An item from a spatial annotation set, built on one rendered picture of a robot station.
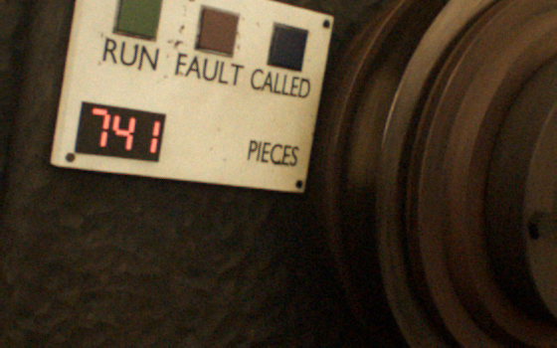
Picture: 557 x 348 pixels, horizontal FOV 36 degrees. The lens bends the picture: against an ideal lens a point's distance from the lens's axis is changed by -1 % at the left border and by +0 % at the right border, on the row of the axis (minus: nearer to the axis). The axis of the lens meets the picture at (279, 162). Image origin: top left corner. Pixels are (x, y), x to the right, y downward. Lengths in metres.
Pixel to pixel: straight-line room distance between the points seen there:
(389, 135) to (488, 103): 0.09
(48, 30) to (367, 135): 0.30
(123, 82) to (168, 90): 0.04
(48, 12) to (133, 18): 0.08
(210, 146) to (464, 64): 0.24
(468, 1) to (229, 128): 0.25
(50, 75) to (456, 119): 0.36
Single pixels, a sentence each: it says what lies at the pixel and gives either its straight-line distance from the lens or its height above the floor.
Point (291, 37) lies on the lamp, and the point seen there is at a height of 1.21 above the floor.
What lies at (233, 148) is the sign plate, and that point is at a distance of 0.82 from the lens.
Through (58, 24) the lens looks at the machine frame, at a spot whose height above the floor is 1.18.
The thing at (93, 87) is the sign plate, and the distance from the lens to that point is 0.76.
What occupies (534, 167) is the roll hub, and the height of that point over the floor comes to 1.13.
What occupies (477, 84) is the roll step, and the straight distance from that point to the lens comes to 0.80.
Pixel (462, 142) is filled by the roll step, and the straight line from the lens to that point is 0.78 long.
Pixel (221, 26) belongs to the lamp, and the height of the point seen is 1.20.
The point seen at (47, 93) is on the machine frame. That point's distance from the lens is 0.77.
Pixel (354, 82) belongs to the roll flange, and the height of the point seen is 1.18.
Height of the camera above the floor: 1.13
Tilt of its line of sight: 3 degrees down
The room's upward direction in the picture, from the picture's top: 10 degrees clockwise
